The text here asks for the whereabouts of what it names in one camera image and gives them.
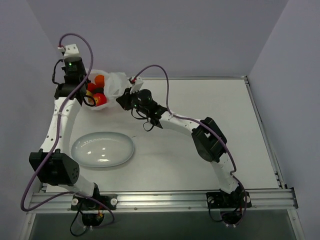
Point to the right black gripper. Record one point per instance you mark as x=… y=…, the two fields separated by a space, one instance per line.
x=125 y=99

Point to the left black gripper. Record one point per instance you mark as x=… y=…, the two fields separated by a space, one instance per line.
x=83 y=99

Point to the white plastic bag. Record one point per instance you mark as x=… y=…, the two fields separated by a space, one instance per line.
x=115 y=84

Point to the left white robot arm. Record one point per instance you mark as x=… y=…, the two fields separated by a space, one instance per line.
x=52 y=163

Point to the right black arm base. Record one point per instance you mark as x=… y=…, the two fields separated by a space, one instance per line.
x=233 y=207

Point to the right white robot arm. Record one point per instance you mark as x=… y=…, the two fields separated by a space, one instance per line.
x=209 y=141

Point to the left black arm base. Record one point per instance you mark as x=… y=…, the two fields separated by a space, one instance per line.
x=95 y=213

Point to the dark fake fruit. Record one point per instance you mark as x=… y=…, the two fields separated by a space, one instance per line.
x=98 y=90

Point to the red fake apple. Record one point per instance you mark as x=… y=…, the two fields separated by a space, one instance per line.
x=100 y=99

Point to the orange fake fruit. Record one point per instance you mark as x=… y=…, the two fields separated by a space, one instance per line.
x=100 y=80

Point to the white oval plate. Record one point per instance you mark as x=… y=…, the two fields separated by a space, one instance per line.
x=102 y=149

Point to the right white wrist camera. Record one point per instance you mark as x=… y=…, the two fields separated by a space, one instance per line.
x=136 y=84

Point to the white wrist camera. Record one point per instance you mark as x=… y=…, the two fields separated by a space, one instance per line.
x=136 y=84
x=68 y=51

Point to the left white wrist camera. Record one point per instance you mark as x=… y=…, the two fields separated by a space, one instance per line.
x=68 y=51

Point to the aluminium mounting rail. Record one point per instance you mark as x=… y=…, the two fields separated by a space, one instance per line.
x=177 y=201

